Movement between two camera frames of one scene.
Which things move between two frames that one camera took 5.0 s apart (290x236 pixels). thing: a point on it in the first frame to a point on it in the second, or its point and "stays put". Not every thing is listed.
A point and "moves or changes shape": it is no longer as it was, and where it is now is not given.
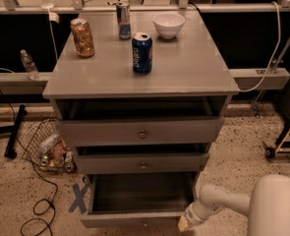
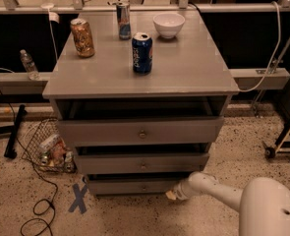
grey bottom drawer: (148, 200) moves or changes shape
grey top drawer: (118, 122) stays put
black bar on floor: (10, 151) stays put
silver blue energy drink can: (123, 17) stays put
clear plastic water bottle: (29, 65) stays put
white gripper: (193, 212) to (181, 191)
